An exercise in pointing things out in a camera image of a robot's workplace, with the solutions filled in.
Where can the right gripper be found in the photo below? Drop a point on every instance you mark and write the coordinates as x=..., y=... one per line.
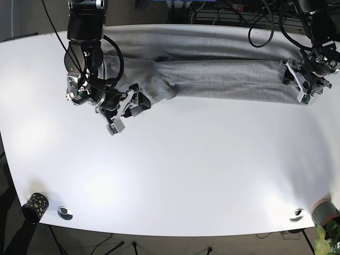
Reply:
x=126, y=105

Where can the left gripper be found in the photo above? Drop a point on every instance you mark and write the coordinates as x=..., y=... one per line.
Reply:
x=308, y=83

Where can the silver table grommet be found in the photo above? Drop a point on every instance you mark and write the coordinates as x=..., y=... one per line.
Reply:
x=296, y=215
x=64, y=213

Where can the grey plant pot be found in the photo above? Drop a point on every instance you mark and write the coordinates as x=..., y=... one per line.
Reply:
x=323, y=212

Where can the black dotted cup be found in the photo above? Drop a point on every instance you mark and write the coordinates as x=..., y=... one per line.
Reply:
x=34, y=209

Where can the grey T-shirt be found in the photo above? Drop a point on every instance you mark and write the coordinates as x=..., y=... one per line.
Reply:
x=166, y=64

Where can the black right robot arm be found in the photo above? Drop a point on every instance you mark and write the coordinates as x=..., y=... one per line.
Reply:
x=84, y=57

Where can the left silver table grommet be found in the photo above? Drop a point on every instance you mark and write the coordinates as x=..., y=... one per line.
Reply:
x=64, y=213

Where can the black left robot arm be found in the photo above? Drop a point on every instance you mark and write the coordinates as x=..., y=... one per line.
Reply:
x=318, y=60

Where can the right silver table grommet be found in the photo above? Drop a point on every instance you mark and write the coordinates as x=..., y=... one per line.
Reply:
x=296, y=215

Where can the green potted plant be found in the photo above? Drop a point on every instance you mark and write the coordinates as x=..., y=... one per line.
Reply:
x=327, y=242

